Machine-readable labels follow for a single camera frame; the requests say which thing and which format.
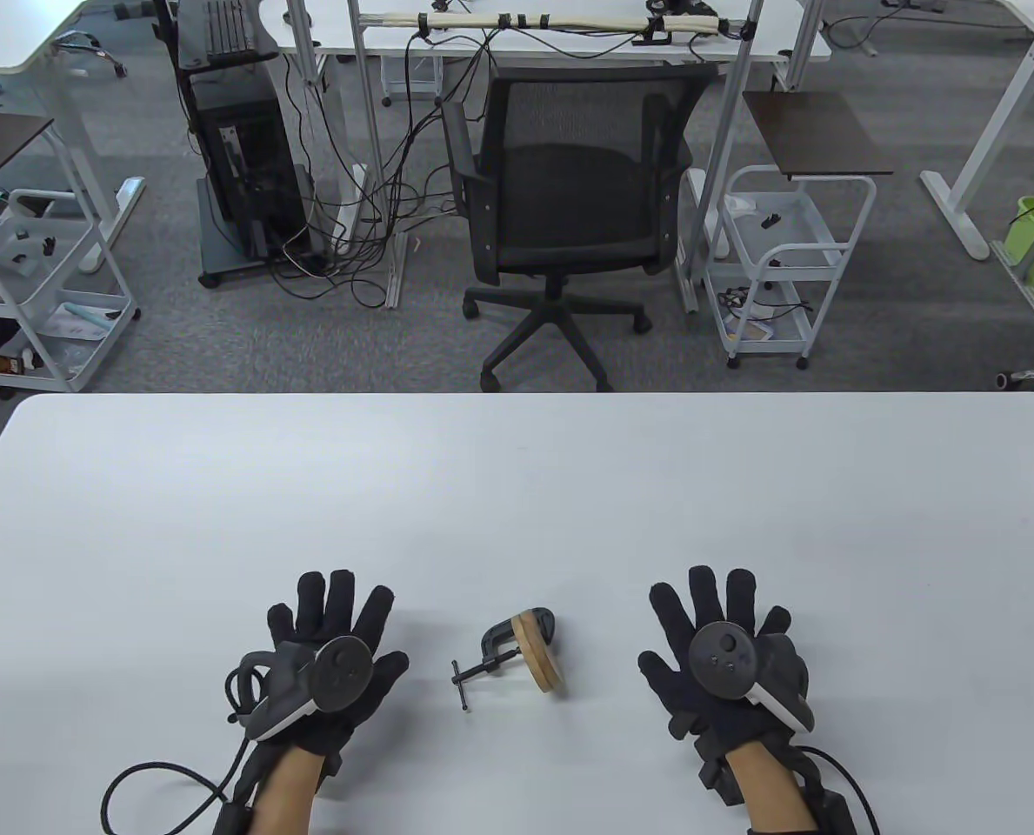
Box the white paper sheet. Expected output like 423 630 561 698
43 300 128 342

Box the black keyboard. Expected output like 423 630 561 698
206 0 254 60

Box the black metal C clamp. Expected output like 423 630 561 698
451 608 557 712

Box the black mesh office chair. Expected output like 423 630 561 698
441 65 717 392

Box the person's right hand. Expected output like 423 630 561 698
638 566 813 758

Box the white power strip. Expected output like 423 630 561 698
334 162 370 255

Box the tangle of black cables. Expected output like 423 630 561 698
269 26 504 310

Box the grey and white controller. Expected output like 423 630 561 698
245 636 375 742
688 622 815 733

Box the person's right forearm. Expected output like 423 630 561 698
727 741 817 835

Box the person's left forearm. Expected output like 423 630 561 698
247 748 326 835

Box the black computer tower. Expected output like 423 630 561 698
188 65 313 259

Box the thick black cable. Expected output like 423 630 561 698
797 744 883 835
99 651 276 835

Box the person's left hand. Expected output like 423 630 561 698
243 571 410 759

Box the grey rolling computer stand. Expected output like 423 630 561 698
153 0 328 290

